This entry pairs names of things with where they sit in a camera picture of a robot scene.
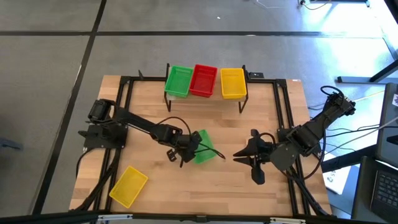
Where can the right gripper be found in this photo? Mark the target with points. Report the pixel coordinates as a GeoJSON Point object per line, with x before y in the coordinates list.
{"type": "Point", "coordinates": [262, 152]}

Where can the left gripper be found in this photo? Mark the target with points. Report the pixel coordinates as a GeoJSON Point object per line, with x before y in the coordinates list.
{"type": "Point", "coordinates": [188, 146]}

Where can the green plastic basket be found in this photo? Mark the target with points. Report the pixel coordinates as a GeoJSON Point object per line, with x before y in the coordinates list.
{"type": "Point", "coordinates": [206, 138]}
{"type": "Point", "coordinates": [178, 81]}

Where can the red plastic basket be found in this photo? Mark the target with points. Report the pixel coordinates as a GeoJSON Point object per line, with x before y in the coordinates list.
{"type": "Point", "coordinates": [203, 81]}

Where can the yellow plastic basket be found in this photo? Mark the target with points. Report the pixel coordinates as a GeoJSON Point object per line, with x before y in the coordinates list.
{"type": "Point", "coordinates": [128, 188]}
{"type": "Point", "coordinates": [233, 83]}

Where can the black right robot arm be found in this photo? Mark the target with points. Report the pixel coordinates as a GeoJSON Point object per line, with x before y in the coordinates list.
{"type": "Point", "coordinates": [308, 137]}

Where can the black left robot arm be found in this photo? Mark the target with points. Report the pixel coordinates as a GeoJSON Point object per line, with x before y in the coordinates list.
{"type": "Point", "coordinates": [140, 124]}

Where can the black-legged wooden shelf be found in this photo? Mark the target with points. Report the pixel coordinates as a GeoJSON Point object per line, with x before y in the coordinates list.
{"type": "Point", "coordinates": [218, 97]}

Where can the small black box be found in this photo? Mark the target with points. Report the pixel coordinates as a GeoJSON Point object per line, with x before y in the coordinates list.
{"type": "Point", "coordinates": [255, 75]}

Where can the white paper sheet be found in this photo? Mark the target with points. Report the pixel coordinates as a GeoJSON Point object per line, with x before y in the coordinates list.
{"type": "Point", "coordinates": [335, 183]}

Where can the black desk foot beam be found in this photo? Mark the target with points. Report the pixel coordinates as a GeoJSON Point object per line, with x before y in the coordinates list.
{"type": "Point", "coordinates": [348, 158]}

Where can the black desk leg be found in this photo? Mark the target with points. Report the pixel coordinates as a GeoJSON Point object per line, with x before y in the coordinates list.
{"type": "Point", "coordinates": [357, 80]}

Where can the black laptop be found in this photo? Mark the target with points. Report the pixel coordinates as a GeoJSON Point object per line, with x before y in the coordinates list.
{"type": "Point", "coordinates": [385, 189]}

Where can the grey computer case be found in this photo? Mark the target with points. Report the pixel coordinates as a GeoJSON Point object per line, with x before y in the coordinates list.
{"type": "Point", "coordinates": [388, 124]}

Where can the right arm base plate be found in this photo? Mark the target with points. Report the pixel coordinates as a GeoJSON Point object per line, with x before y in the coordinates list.
{"type": "Point", "coordinates": [282, 132]}

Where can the silver metal bracket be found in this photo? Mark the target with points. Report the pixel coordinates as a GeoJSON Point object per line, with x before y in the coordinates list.
{"type": "Point", "coordinates": [287, 220]}
{"type": "Point", "coordinates": [115, 217]}

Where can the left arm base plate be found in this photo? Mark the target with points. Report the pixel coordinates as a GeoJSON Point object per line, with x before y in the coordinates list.
{"type": "Point", "coordinates": [102, 138]}

